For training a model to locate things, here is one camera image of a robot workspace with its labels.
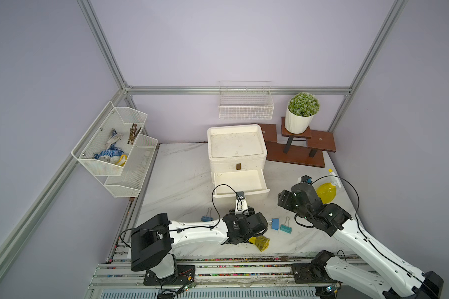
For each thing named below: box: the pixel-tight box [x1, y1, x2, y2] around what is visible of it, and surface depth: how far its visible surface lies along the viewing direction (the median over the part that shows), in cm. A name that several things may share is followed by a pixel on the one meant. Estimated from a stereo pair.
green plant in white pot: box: [284, 92, 320, 134], surface depth 87 cm
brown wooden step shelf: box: [258, 117, 337, 168], surface depth 109 cm
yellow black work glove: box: [248, 235, 271, 253], surface depth 81 cm
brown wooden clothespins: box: [127, 122, 142, 145], surface depth 82 cm
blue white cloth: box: [93, 128, 125, 165], surface depth 73 cm
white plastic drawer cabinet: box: [207, 123, 271, 199], surface depth 90 cm
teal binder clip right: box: [279, 216, 293, 234], surface depth 88 cm
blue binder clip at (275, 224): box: [271, 218, 281, 231], surface depth 90 cm
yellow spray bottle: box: [316, 168, 342, 205], surface depth 92 cm
